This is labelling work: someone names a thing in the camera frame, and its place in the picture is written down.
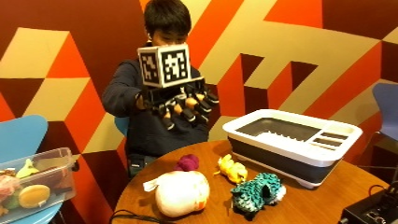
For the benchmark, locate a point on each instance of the blue chair behind person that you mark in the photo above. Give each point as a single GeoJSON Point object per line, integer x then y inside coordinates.
{"type": "Point", "coordinates": [121, 124]}

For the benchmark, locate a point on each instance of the white and grey dish rack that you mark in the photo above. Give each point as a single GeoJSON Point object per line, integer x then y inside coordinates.
{"type": "Point", "coordinates": [290, 140]}

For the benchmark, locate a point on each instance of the green plush toy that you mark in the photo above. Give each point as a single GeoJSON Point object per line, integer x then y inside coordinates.
{"type": "Point", "coordinates": [25, 169]}

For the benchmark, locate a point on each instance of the round yellow plush toy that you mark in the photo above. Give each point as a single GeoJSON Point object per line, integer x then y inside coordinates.
{"type": "Point", "coordinates": [33, 196]}

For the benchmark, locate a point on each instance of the pink plush toy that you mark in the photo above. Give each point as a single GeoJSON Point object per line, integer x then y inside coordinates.
{"type": "Point", "coordinates": [7, 187]}

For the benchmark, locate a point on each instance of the light blue chair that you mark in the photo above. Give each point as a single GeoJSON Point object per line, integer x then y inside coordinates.
{"type": "Point", "coordinates": [20, 137]}

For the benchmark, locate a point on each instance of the lavender blue chair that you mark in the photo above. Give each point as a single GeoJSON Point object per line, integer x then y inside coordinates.
{"type": "Point", "coordinates": [387, 107]}

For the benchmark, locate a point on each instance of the the person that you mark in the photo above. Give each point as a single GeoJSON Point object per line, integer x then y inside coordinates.
{"type": "Point", "coordinates": [157, 137]}

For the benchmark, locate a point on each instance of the clear plastic storage bin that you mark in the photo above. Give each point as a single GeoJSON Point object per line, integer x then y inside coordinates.
{"type": "Point", "coordinates": [39, 183]}

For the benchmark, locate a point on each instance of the white plush chicken toy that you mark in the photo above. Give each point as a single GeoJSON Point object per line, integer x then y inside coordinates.
{"type": "Point", "coordinates": [182, 189]}

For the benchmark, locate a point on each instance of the teal plush toy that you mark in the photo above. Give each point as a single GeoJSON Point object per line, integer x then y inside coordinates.
{"type": "Point", "coordinates": [257, 191]}

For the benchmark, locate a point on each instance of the white marker cube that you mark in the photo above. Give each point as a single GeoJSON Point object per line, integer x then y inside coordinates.
{"type": "Point", "coordinates": [165, 65]}

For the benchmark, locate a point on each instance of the black electronic device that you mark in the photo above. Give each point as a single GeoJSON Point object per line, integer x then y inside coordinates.
{"type": "Point", "coordinates": [373, 208]}

